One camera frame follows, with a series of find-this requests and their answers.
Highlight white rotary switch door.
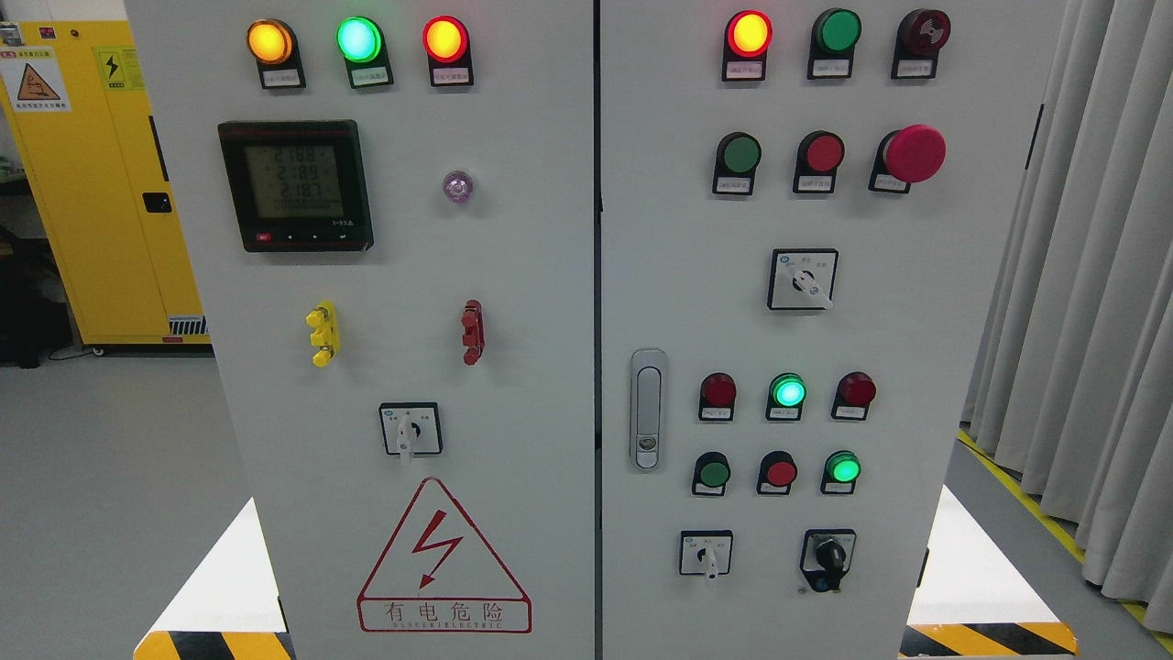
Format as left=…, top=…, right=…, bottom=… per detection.
left=378, top=402, right=445, bottom=465

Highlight red terminal connector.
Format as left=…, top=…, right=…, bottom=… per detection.
left=460, top=300, right=486, bottom=365

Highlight dark red indicator lower left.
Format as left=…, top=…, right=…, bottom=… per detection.
left=698, top=372, right=738, bottom=423

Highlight dark red indicator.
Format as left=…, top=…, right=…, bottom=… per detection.
left=698, top=372, right=738, bottom=423
left=832, top=370, right=877, bottom=422

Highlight small clear indicator lamp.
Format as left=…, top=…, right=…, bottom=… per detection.
left=443, top=170, right=475, bottom=204

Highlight green lit indicator lower middle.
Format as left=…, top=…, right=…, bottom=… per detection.
left=765, top=372, right=807, bottom=422

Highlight green push button upper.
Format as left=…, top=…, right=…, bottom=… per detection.
left=711, top=131, right=762, bottom=196

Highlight grey electrical cabinet left door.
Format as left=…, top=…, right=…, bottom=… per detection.
left=126, top=1, right=596, bottom=659

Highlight grey electrical cabinet door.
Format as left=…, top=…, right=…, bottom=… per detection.
left=598, top=1, right=1069, bottom=659
left=126, top=1, right=596, bottom=659

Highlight red push button lower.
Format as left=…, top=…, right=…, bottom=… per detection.
left=757, top=450, right=796, bottom=496

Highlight red push button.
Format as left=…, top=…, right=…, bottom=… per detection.
left=757, top=450, right=796, bottom=496
left=792, top=130, right=845, bottom=193

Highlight grey electrical cabinet right door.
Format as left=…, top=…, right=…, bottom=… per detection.
left=598, top=1, right=1069, bottom=659

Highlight yellow terminal connector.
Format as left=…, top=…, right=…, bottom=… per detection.
left=305, top=300, right=341, bottom=368

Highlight dark red indicator lower right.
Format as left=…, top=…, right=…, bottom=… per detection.
left=832, top=370, right=877, bottom=422

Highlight red electric danger warning sticker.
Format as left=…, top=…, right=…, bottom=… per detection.
left=355, top=477, right=533, bottom=633

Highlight green lit push button lower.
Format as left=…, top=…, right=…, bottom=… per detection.
left=820, top=450, right=861, bottom=496

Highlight red push button upper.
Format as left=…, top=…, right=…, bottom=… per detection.
left=792, top=130, right=845, bottom=193

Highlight black digital power meter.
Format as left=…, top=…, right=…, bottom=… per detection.
left=217, top=118, right=374, bottom=252

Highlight red indicator light left door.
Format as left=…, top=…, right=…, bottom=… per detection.
left=422, top=15, right=474, bottom=87

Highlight red lit indicator right door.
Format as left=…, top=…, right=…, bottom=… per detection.
left=721, top=9, right=773, bottom=83

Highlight green indicator light top left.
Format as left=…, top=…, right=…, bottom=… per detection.
left=335, top=16, right=394, bottom=89

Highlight red mushroom emergency stop button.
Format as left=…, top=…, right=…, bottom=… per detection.
left=868, top=124, right=947, bottom=193

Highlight green indicator top right door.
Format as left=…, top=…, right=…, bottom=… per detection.
left=806, top=7, right=862, bottom=80

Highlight yellow indicator light top left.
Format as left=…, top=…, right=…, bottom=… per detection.
left=248, top=18, right=306, bottom=89

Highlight dark red buzzer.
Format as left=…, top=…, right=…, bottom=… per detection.
left=891, top=8, right=951, bottom=80

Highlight white base yellow black stripes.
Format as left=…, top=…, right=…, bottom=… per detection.
left=134, top=489, right=1080, bottom=659

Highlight grey curtain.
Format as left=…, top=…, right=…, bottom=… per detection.
left=963, top=1, right=1172, bottom=633

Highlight yellow safety storage cabinet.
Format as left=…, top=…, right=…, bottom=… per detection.
left=1, top=21, right=210, bottom=347

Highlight silver cabinet door handle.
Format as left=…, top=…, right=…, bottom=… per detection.
left=629, top=349, right=667, bottom=471

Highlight white rotary switch right upper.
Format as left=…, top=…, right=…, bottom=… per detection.
left=767, top=249, right=839, bottom=312

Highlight white rotary switch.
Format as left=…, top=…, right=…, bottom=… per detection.
left=767, top=249, right=839, bottom=312
left=678, top=529, right=734, bottom=579

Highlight white rotary switch bottom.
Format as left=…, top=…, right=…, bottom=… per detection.
left=678, top=529, right=734, bottom=579

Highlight black selector knob switch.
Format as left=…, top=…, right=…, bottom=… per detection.
left=799, top=529, right=856, bottom=593

